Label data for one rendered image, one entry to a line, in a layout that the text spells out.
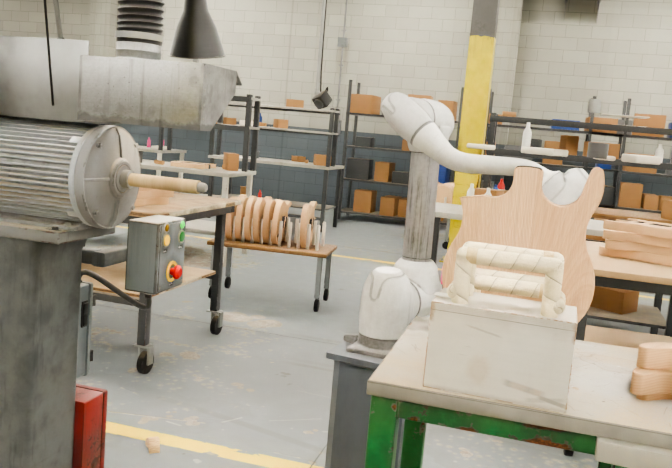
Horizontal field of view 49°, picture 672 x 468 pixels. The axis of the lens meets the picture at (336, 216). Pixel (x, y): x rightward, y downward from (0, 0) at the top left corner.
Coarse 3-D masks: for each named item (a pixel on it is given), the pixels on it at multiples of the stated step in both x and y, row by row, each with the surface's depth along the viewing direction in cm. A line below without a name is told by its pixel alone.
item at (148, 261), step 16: (128, 224) 201; (144, 224) 199; (160, 224) 199; (176, 224) 207; (128, 240) 201; (144, 240) 200; (160, 240) 199; (176, 240) 208; (128, 256) 201; (144, 256) 200; (160, 256) 200; (176, 256) 209; (128, 272) 202; (144, 272) 200; (160, 272) 201; (112, 288) 204; (128, 288) 202; (144, 288) 201; (160, 288) 202
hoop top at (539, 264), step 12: (468, 252) 139; (480, 252) 138; (492, 252) 138; (504, 252) 138; (480, 264) 139; (492, 264) 138; (504, 264) 137; (516, 264) 136; (528, 264) 136; (540, 264) 135; (552, 264) 134
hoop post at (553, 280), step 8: (552, 272) 134; (560, 272) 134; (544, 280) 136; (552, 280) 135; (560, 280) 135; (544, 288) 136; (552, 288) 135; (560, 288) 135; (544, 296) 136; (552, 296) 135; (544, 304) 136; (552, 304) 135; (544, 312) 136; (552, 312) 135
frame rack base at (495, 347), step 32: (448, 320) 140; (480, 320) 138; (512, 320) 136; (544, 320) 135; (576, 320) 135; (448, 352) 141; (480, 352) 139; (512, 352) 137; (544, 352) 135; (448, 384) 141; (480, 384) 139; (512, 384) 137; (544, 384) 136
